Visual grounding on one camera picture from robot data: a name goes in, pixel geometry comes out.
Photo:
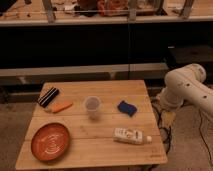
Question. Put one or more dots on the orange ceramic bowl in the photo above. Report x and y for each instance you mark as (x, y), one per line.
(50, 142)

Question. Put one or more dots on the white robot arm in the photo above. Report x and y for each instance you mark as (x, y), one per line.
(186, 83)

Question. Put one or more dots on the blue sponge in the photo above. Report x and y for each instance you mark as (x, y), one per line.
(127, 108)

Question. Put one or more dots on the wooden table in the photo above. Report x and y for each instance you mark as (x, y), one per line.
(92, 143)

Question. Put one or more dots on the white plastic bottle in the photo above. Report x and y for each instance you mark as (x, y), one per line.
(131, 136)

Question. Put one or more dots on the orange carrot toy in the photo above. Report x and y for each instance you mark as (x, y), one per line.
(57, 107)

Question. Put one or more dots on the black white striped block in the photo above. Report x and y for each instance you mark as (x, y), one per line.
(44, 100)

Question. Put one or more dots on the black box on shelf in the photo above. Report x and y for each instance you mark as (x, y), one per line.
(184, 55)

